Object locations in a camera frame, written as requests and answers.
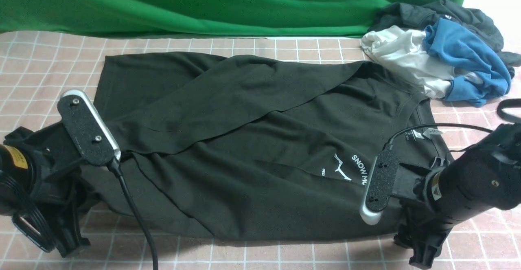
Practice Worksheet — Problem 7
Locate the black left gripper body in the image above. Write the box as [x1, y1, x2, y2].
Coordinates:
[3, 122, 100, 216]

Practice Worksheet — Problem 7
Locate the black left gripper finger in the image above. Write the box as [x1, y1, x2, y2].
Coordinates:
[51, 205, 91, 258]

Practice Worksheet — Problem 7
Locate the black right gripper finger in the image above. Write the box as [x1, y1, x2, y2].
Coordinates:
[393, 217, 452, 270]

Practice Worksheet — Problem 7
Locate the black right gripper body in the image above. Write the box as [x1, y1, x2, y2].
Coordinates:
[393, 156, 451, 246]

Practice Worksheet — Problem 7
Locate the dark gray long-sleeve shirt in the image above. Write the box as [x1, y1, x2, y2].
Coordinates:
[94, 52, 435, 241]

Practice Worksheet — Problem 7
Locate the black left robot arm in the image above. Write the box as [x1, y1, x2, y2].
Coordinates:
[0, 123, 96, 258]

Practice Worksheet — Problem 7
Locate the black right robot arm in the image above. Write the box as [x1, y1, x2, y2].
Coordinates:
[393, 123, 521, 270]

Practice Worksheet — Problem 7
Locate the white crumpled garment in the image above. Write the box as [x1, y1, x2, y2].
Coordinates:
[360, 26, 483, 99]

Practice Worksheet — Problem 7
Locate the blue crumpled garment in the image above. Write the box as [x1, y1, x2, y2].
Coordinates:
[423, 18, 512, 107]

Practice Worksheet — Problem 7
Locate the dark gray crumpled garment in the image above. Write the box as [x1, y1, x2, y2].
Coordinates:
[367, 0, 521, 77]

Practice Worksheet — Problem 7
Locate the green backdrop cloth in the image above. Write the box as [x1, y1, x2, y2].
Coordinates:
[0, 0, 464, 38]

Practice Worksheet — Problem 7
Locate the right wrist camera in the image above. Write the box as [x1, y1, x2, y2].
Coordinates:
[359, 149, 400, 226]

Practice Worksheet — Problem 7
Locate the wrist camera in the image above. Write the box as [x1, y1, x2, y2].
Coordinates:
[359, 149, 400, 226]
[57, 89, 121, 167]

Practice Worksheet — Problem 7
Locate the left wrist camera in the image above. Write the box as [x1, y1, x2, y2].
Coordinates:
[57, 89, 121, 167]

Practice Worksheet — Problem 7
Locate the black left camera cable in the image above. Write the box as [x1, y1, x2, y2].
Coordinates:
[107, 159, 159, 270]

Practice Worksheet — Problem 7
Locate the black camera cable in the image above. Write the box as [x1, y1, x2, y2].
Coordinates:
[107, 159, 159, 270]
[385, 98, 521, 152]

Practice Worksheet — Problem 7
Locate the black right camera cable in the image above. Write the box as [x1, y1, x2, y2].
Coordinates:
[385, 98, 521, 152]

